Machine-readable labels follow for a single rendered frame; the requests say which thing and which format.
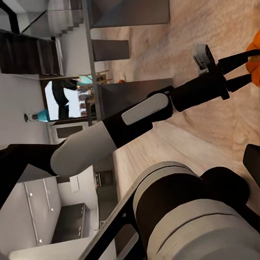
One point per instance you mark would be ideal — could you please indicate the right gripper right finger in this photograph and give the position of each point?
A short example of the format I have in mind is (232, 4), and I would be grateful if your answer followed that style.
(251, 160)

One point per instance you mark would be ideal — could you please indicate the pumpkin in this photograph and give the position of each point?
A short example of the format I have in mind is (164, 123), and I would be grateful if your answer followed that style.
(253, 65)

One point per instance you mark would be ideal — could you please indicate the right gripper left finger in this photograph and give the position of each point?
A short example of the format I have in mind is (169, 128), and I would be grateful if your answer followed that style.
(13, 162)

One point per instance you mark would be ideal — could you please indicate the straight chair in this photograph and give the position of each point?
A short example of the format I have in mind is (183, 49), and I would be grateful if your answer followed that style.
(86, 79)
(79, 84)

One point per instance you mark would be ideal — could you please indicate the stairs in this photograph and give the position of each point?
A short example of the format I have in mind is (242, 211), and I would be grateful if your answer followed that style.
(34, 50)

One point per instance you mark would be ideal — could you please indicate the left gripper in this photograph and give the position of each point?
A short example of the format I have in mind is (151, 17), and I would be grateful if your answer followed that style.
(213, 84)

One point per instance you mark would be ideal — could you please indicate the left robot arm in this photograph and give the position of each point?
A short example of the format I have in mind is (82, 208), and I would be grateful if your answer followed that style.
(83, 149)

